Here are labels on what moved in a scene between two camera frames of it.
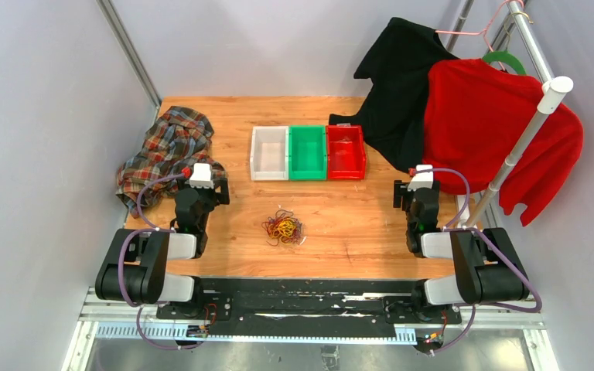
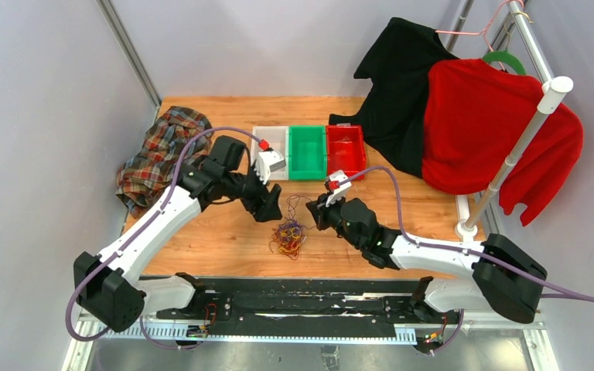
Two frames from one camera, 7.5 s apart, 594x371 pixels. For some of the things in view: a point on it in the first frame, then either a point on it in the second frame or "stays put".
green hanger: [504, 56] stays put
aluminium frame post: [114, 23] stays put
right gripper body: [403, 197] → [331, 217]
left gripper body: [208, 197] → [251, 194]
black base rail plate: [306, 304] stays put
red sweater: [475, 116] stays put
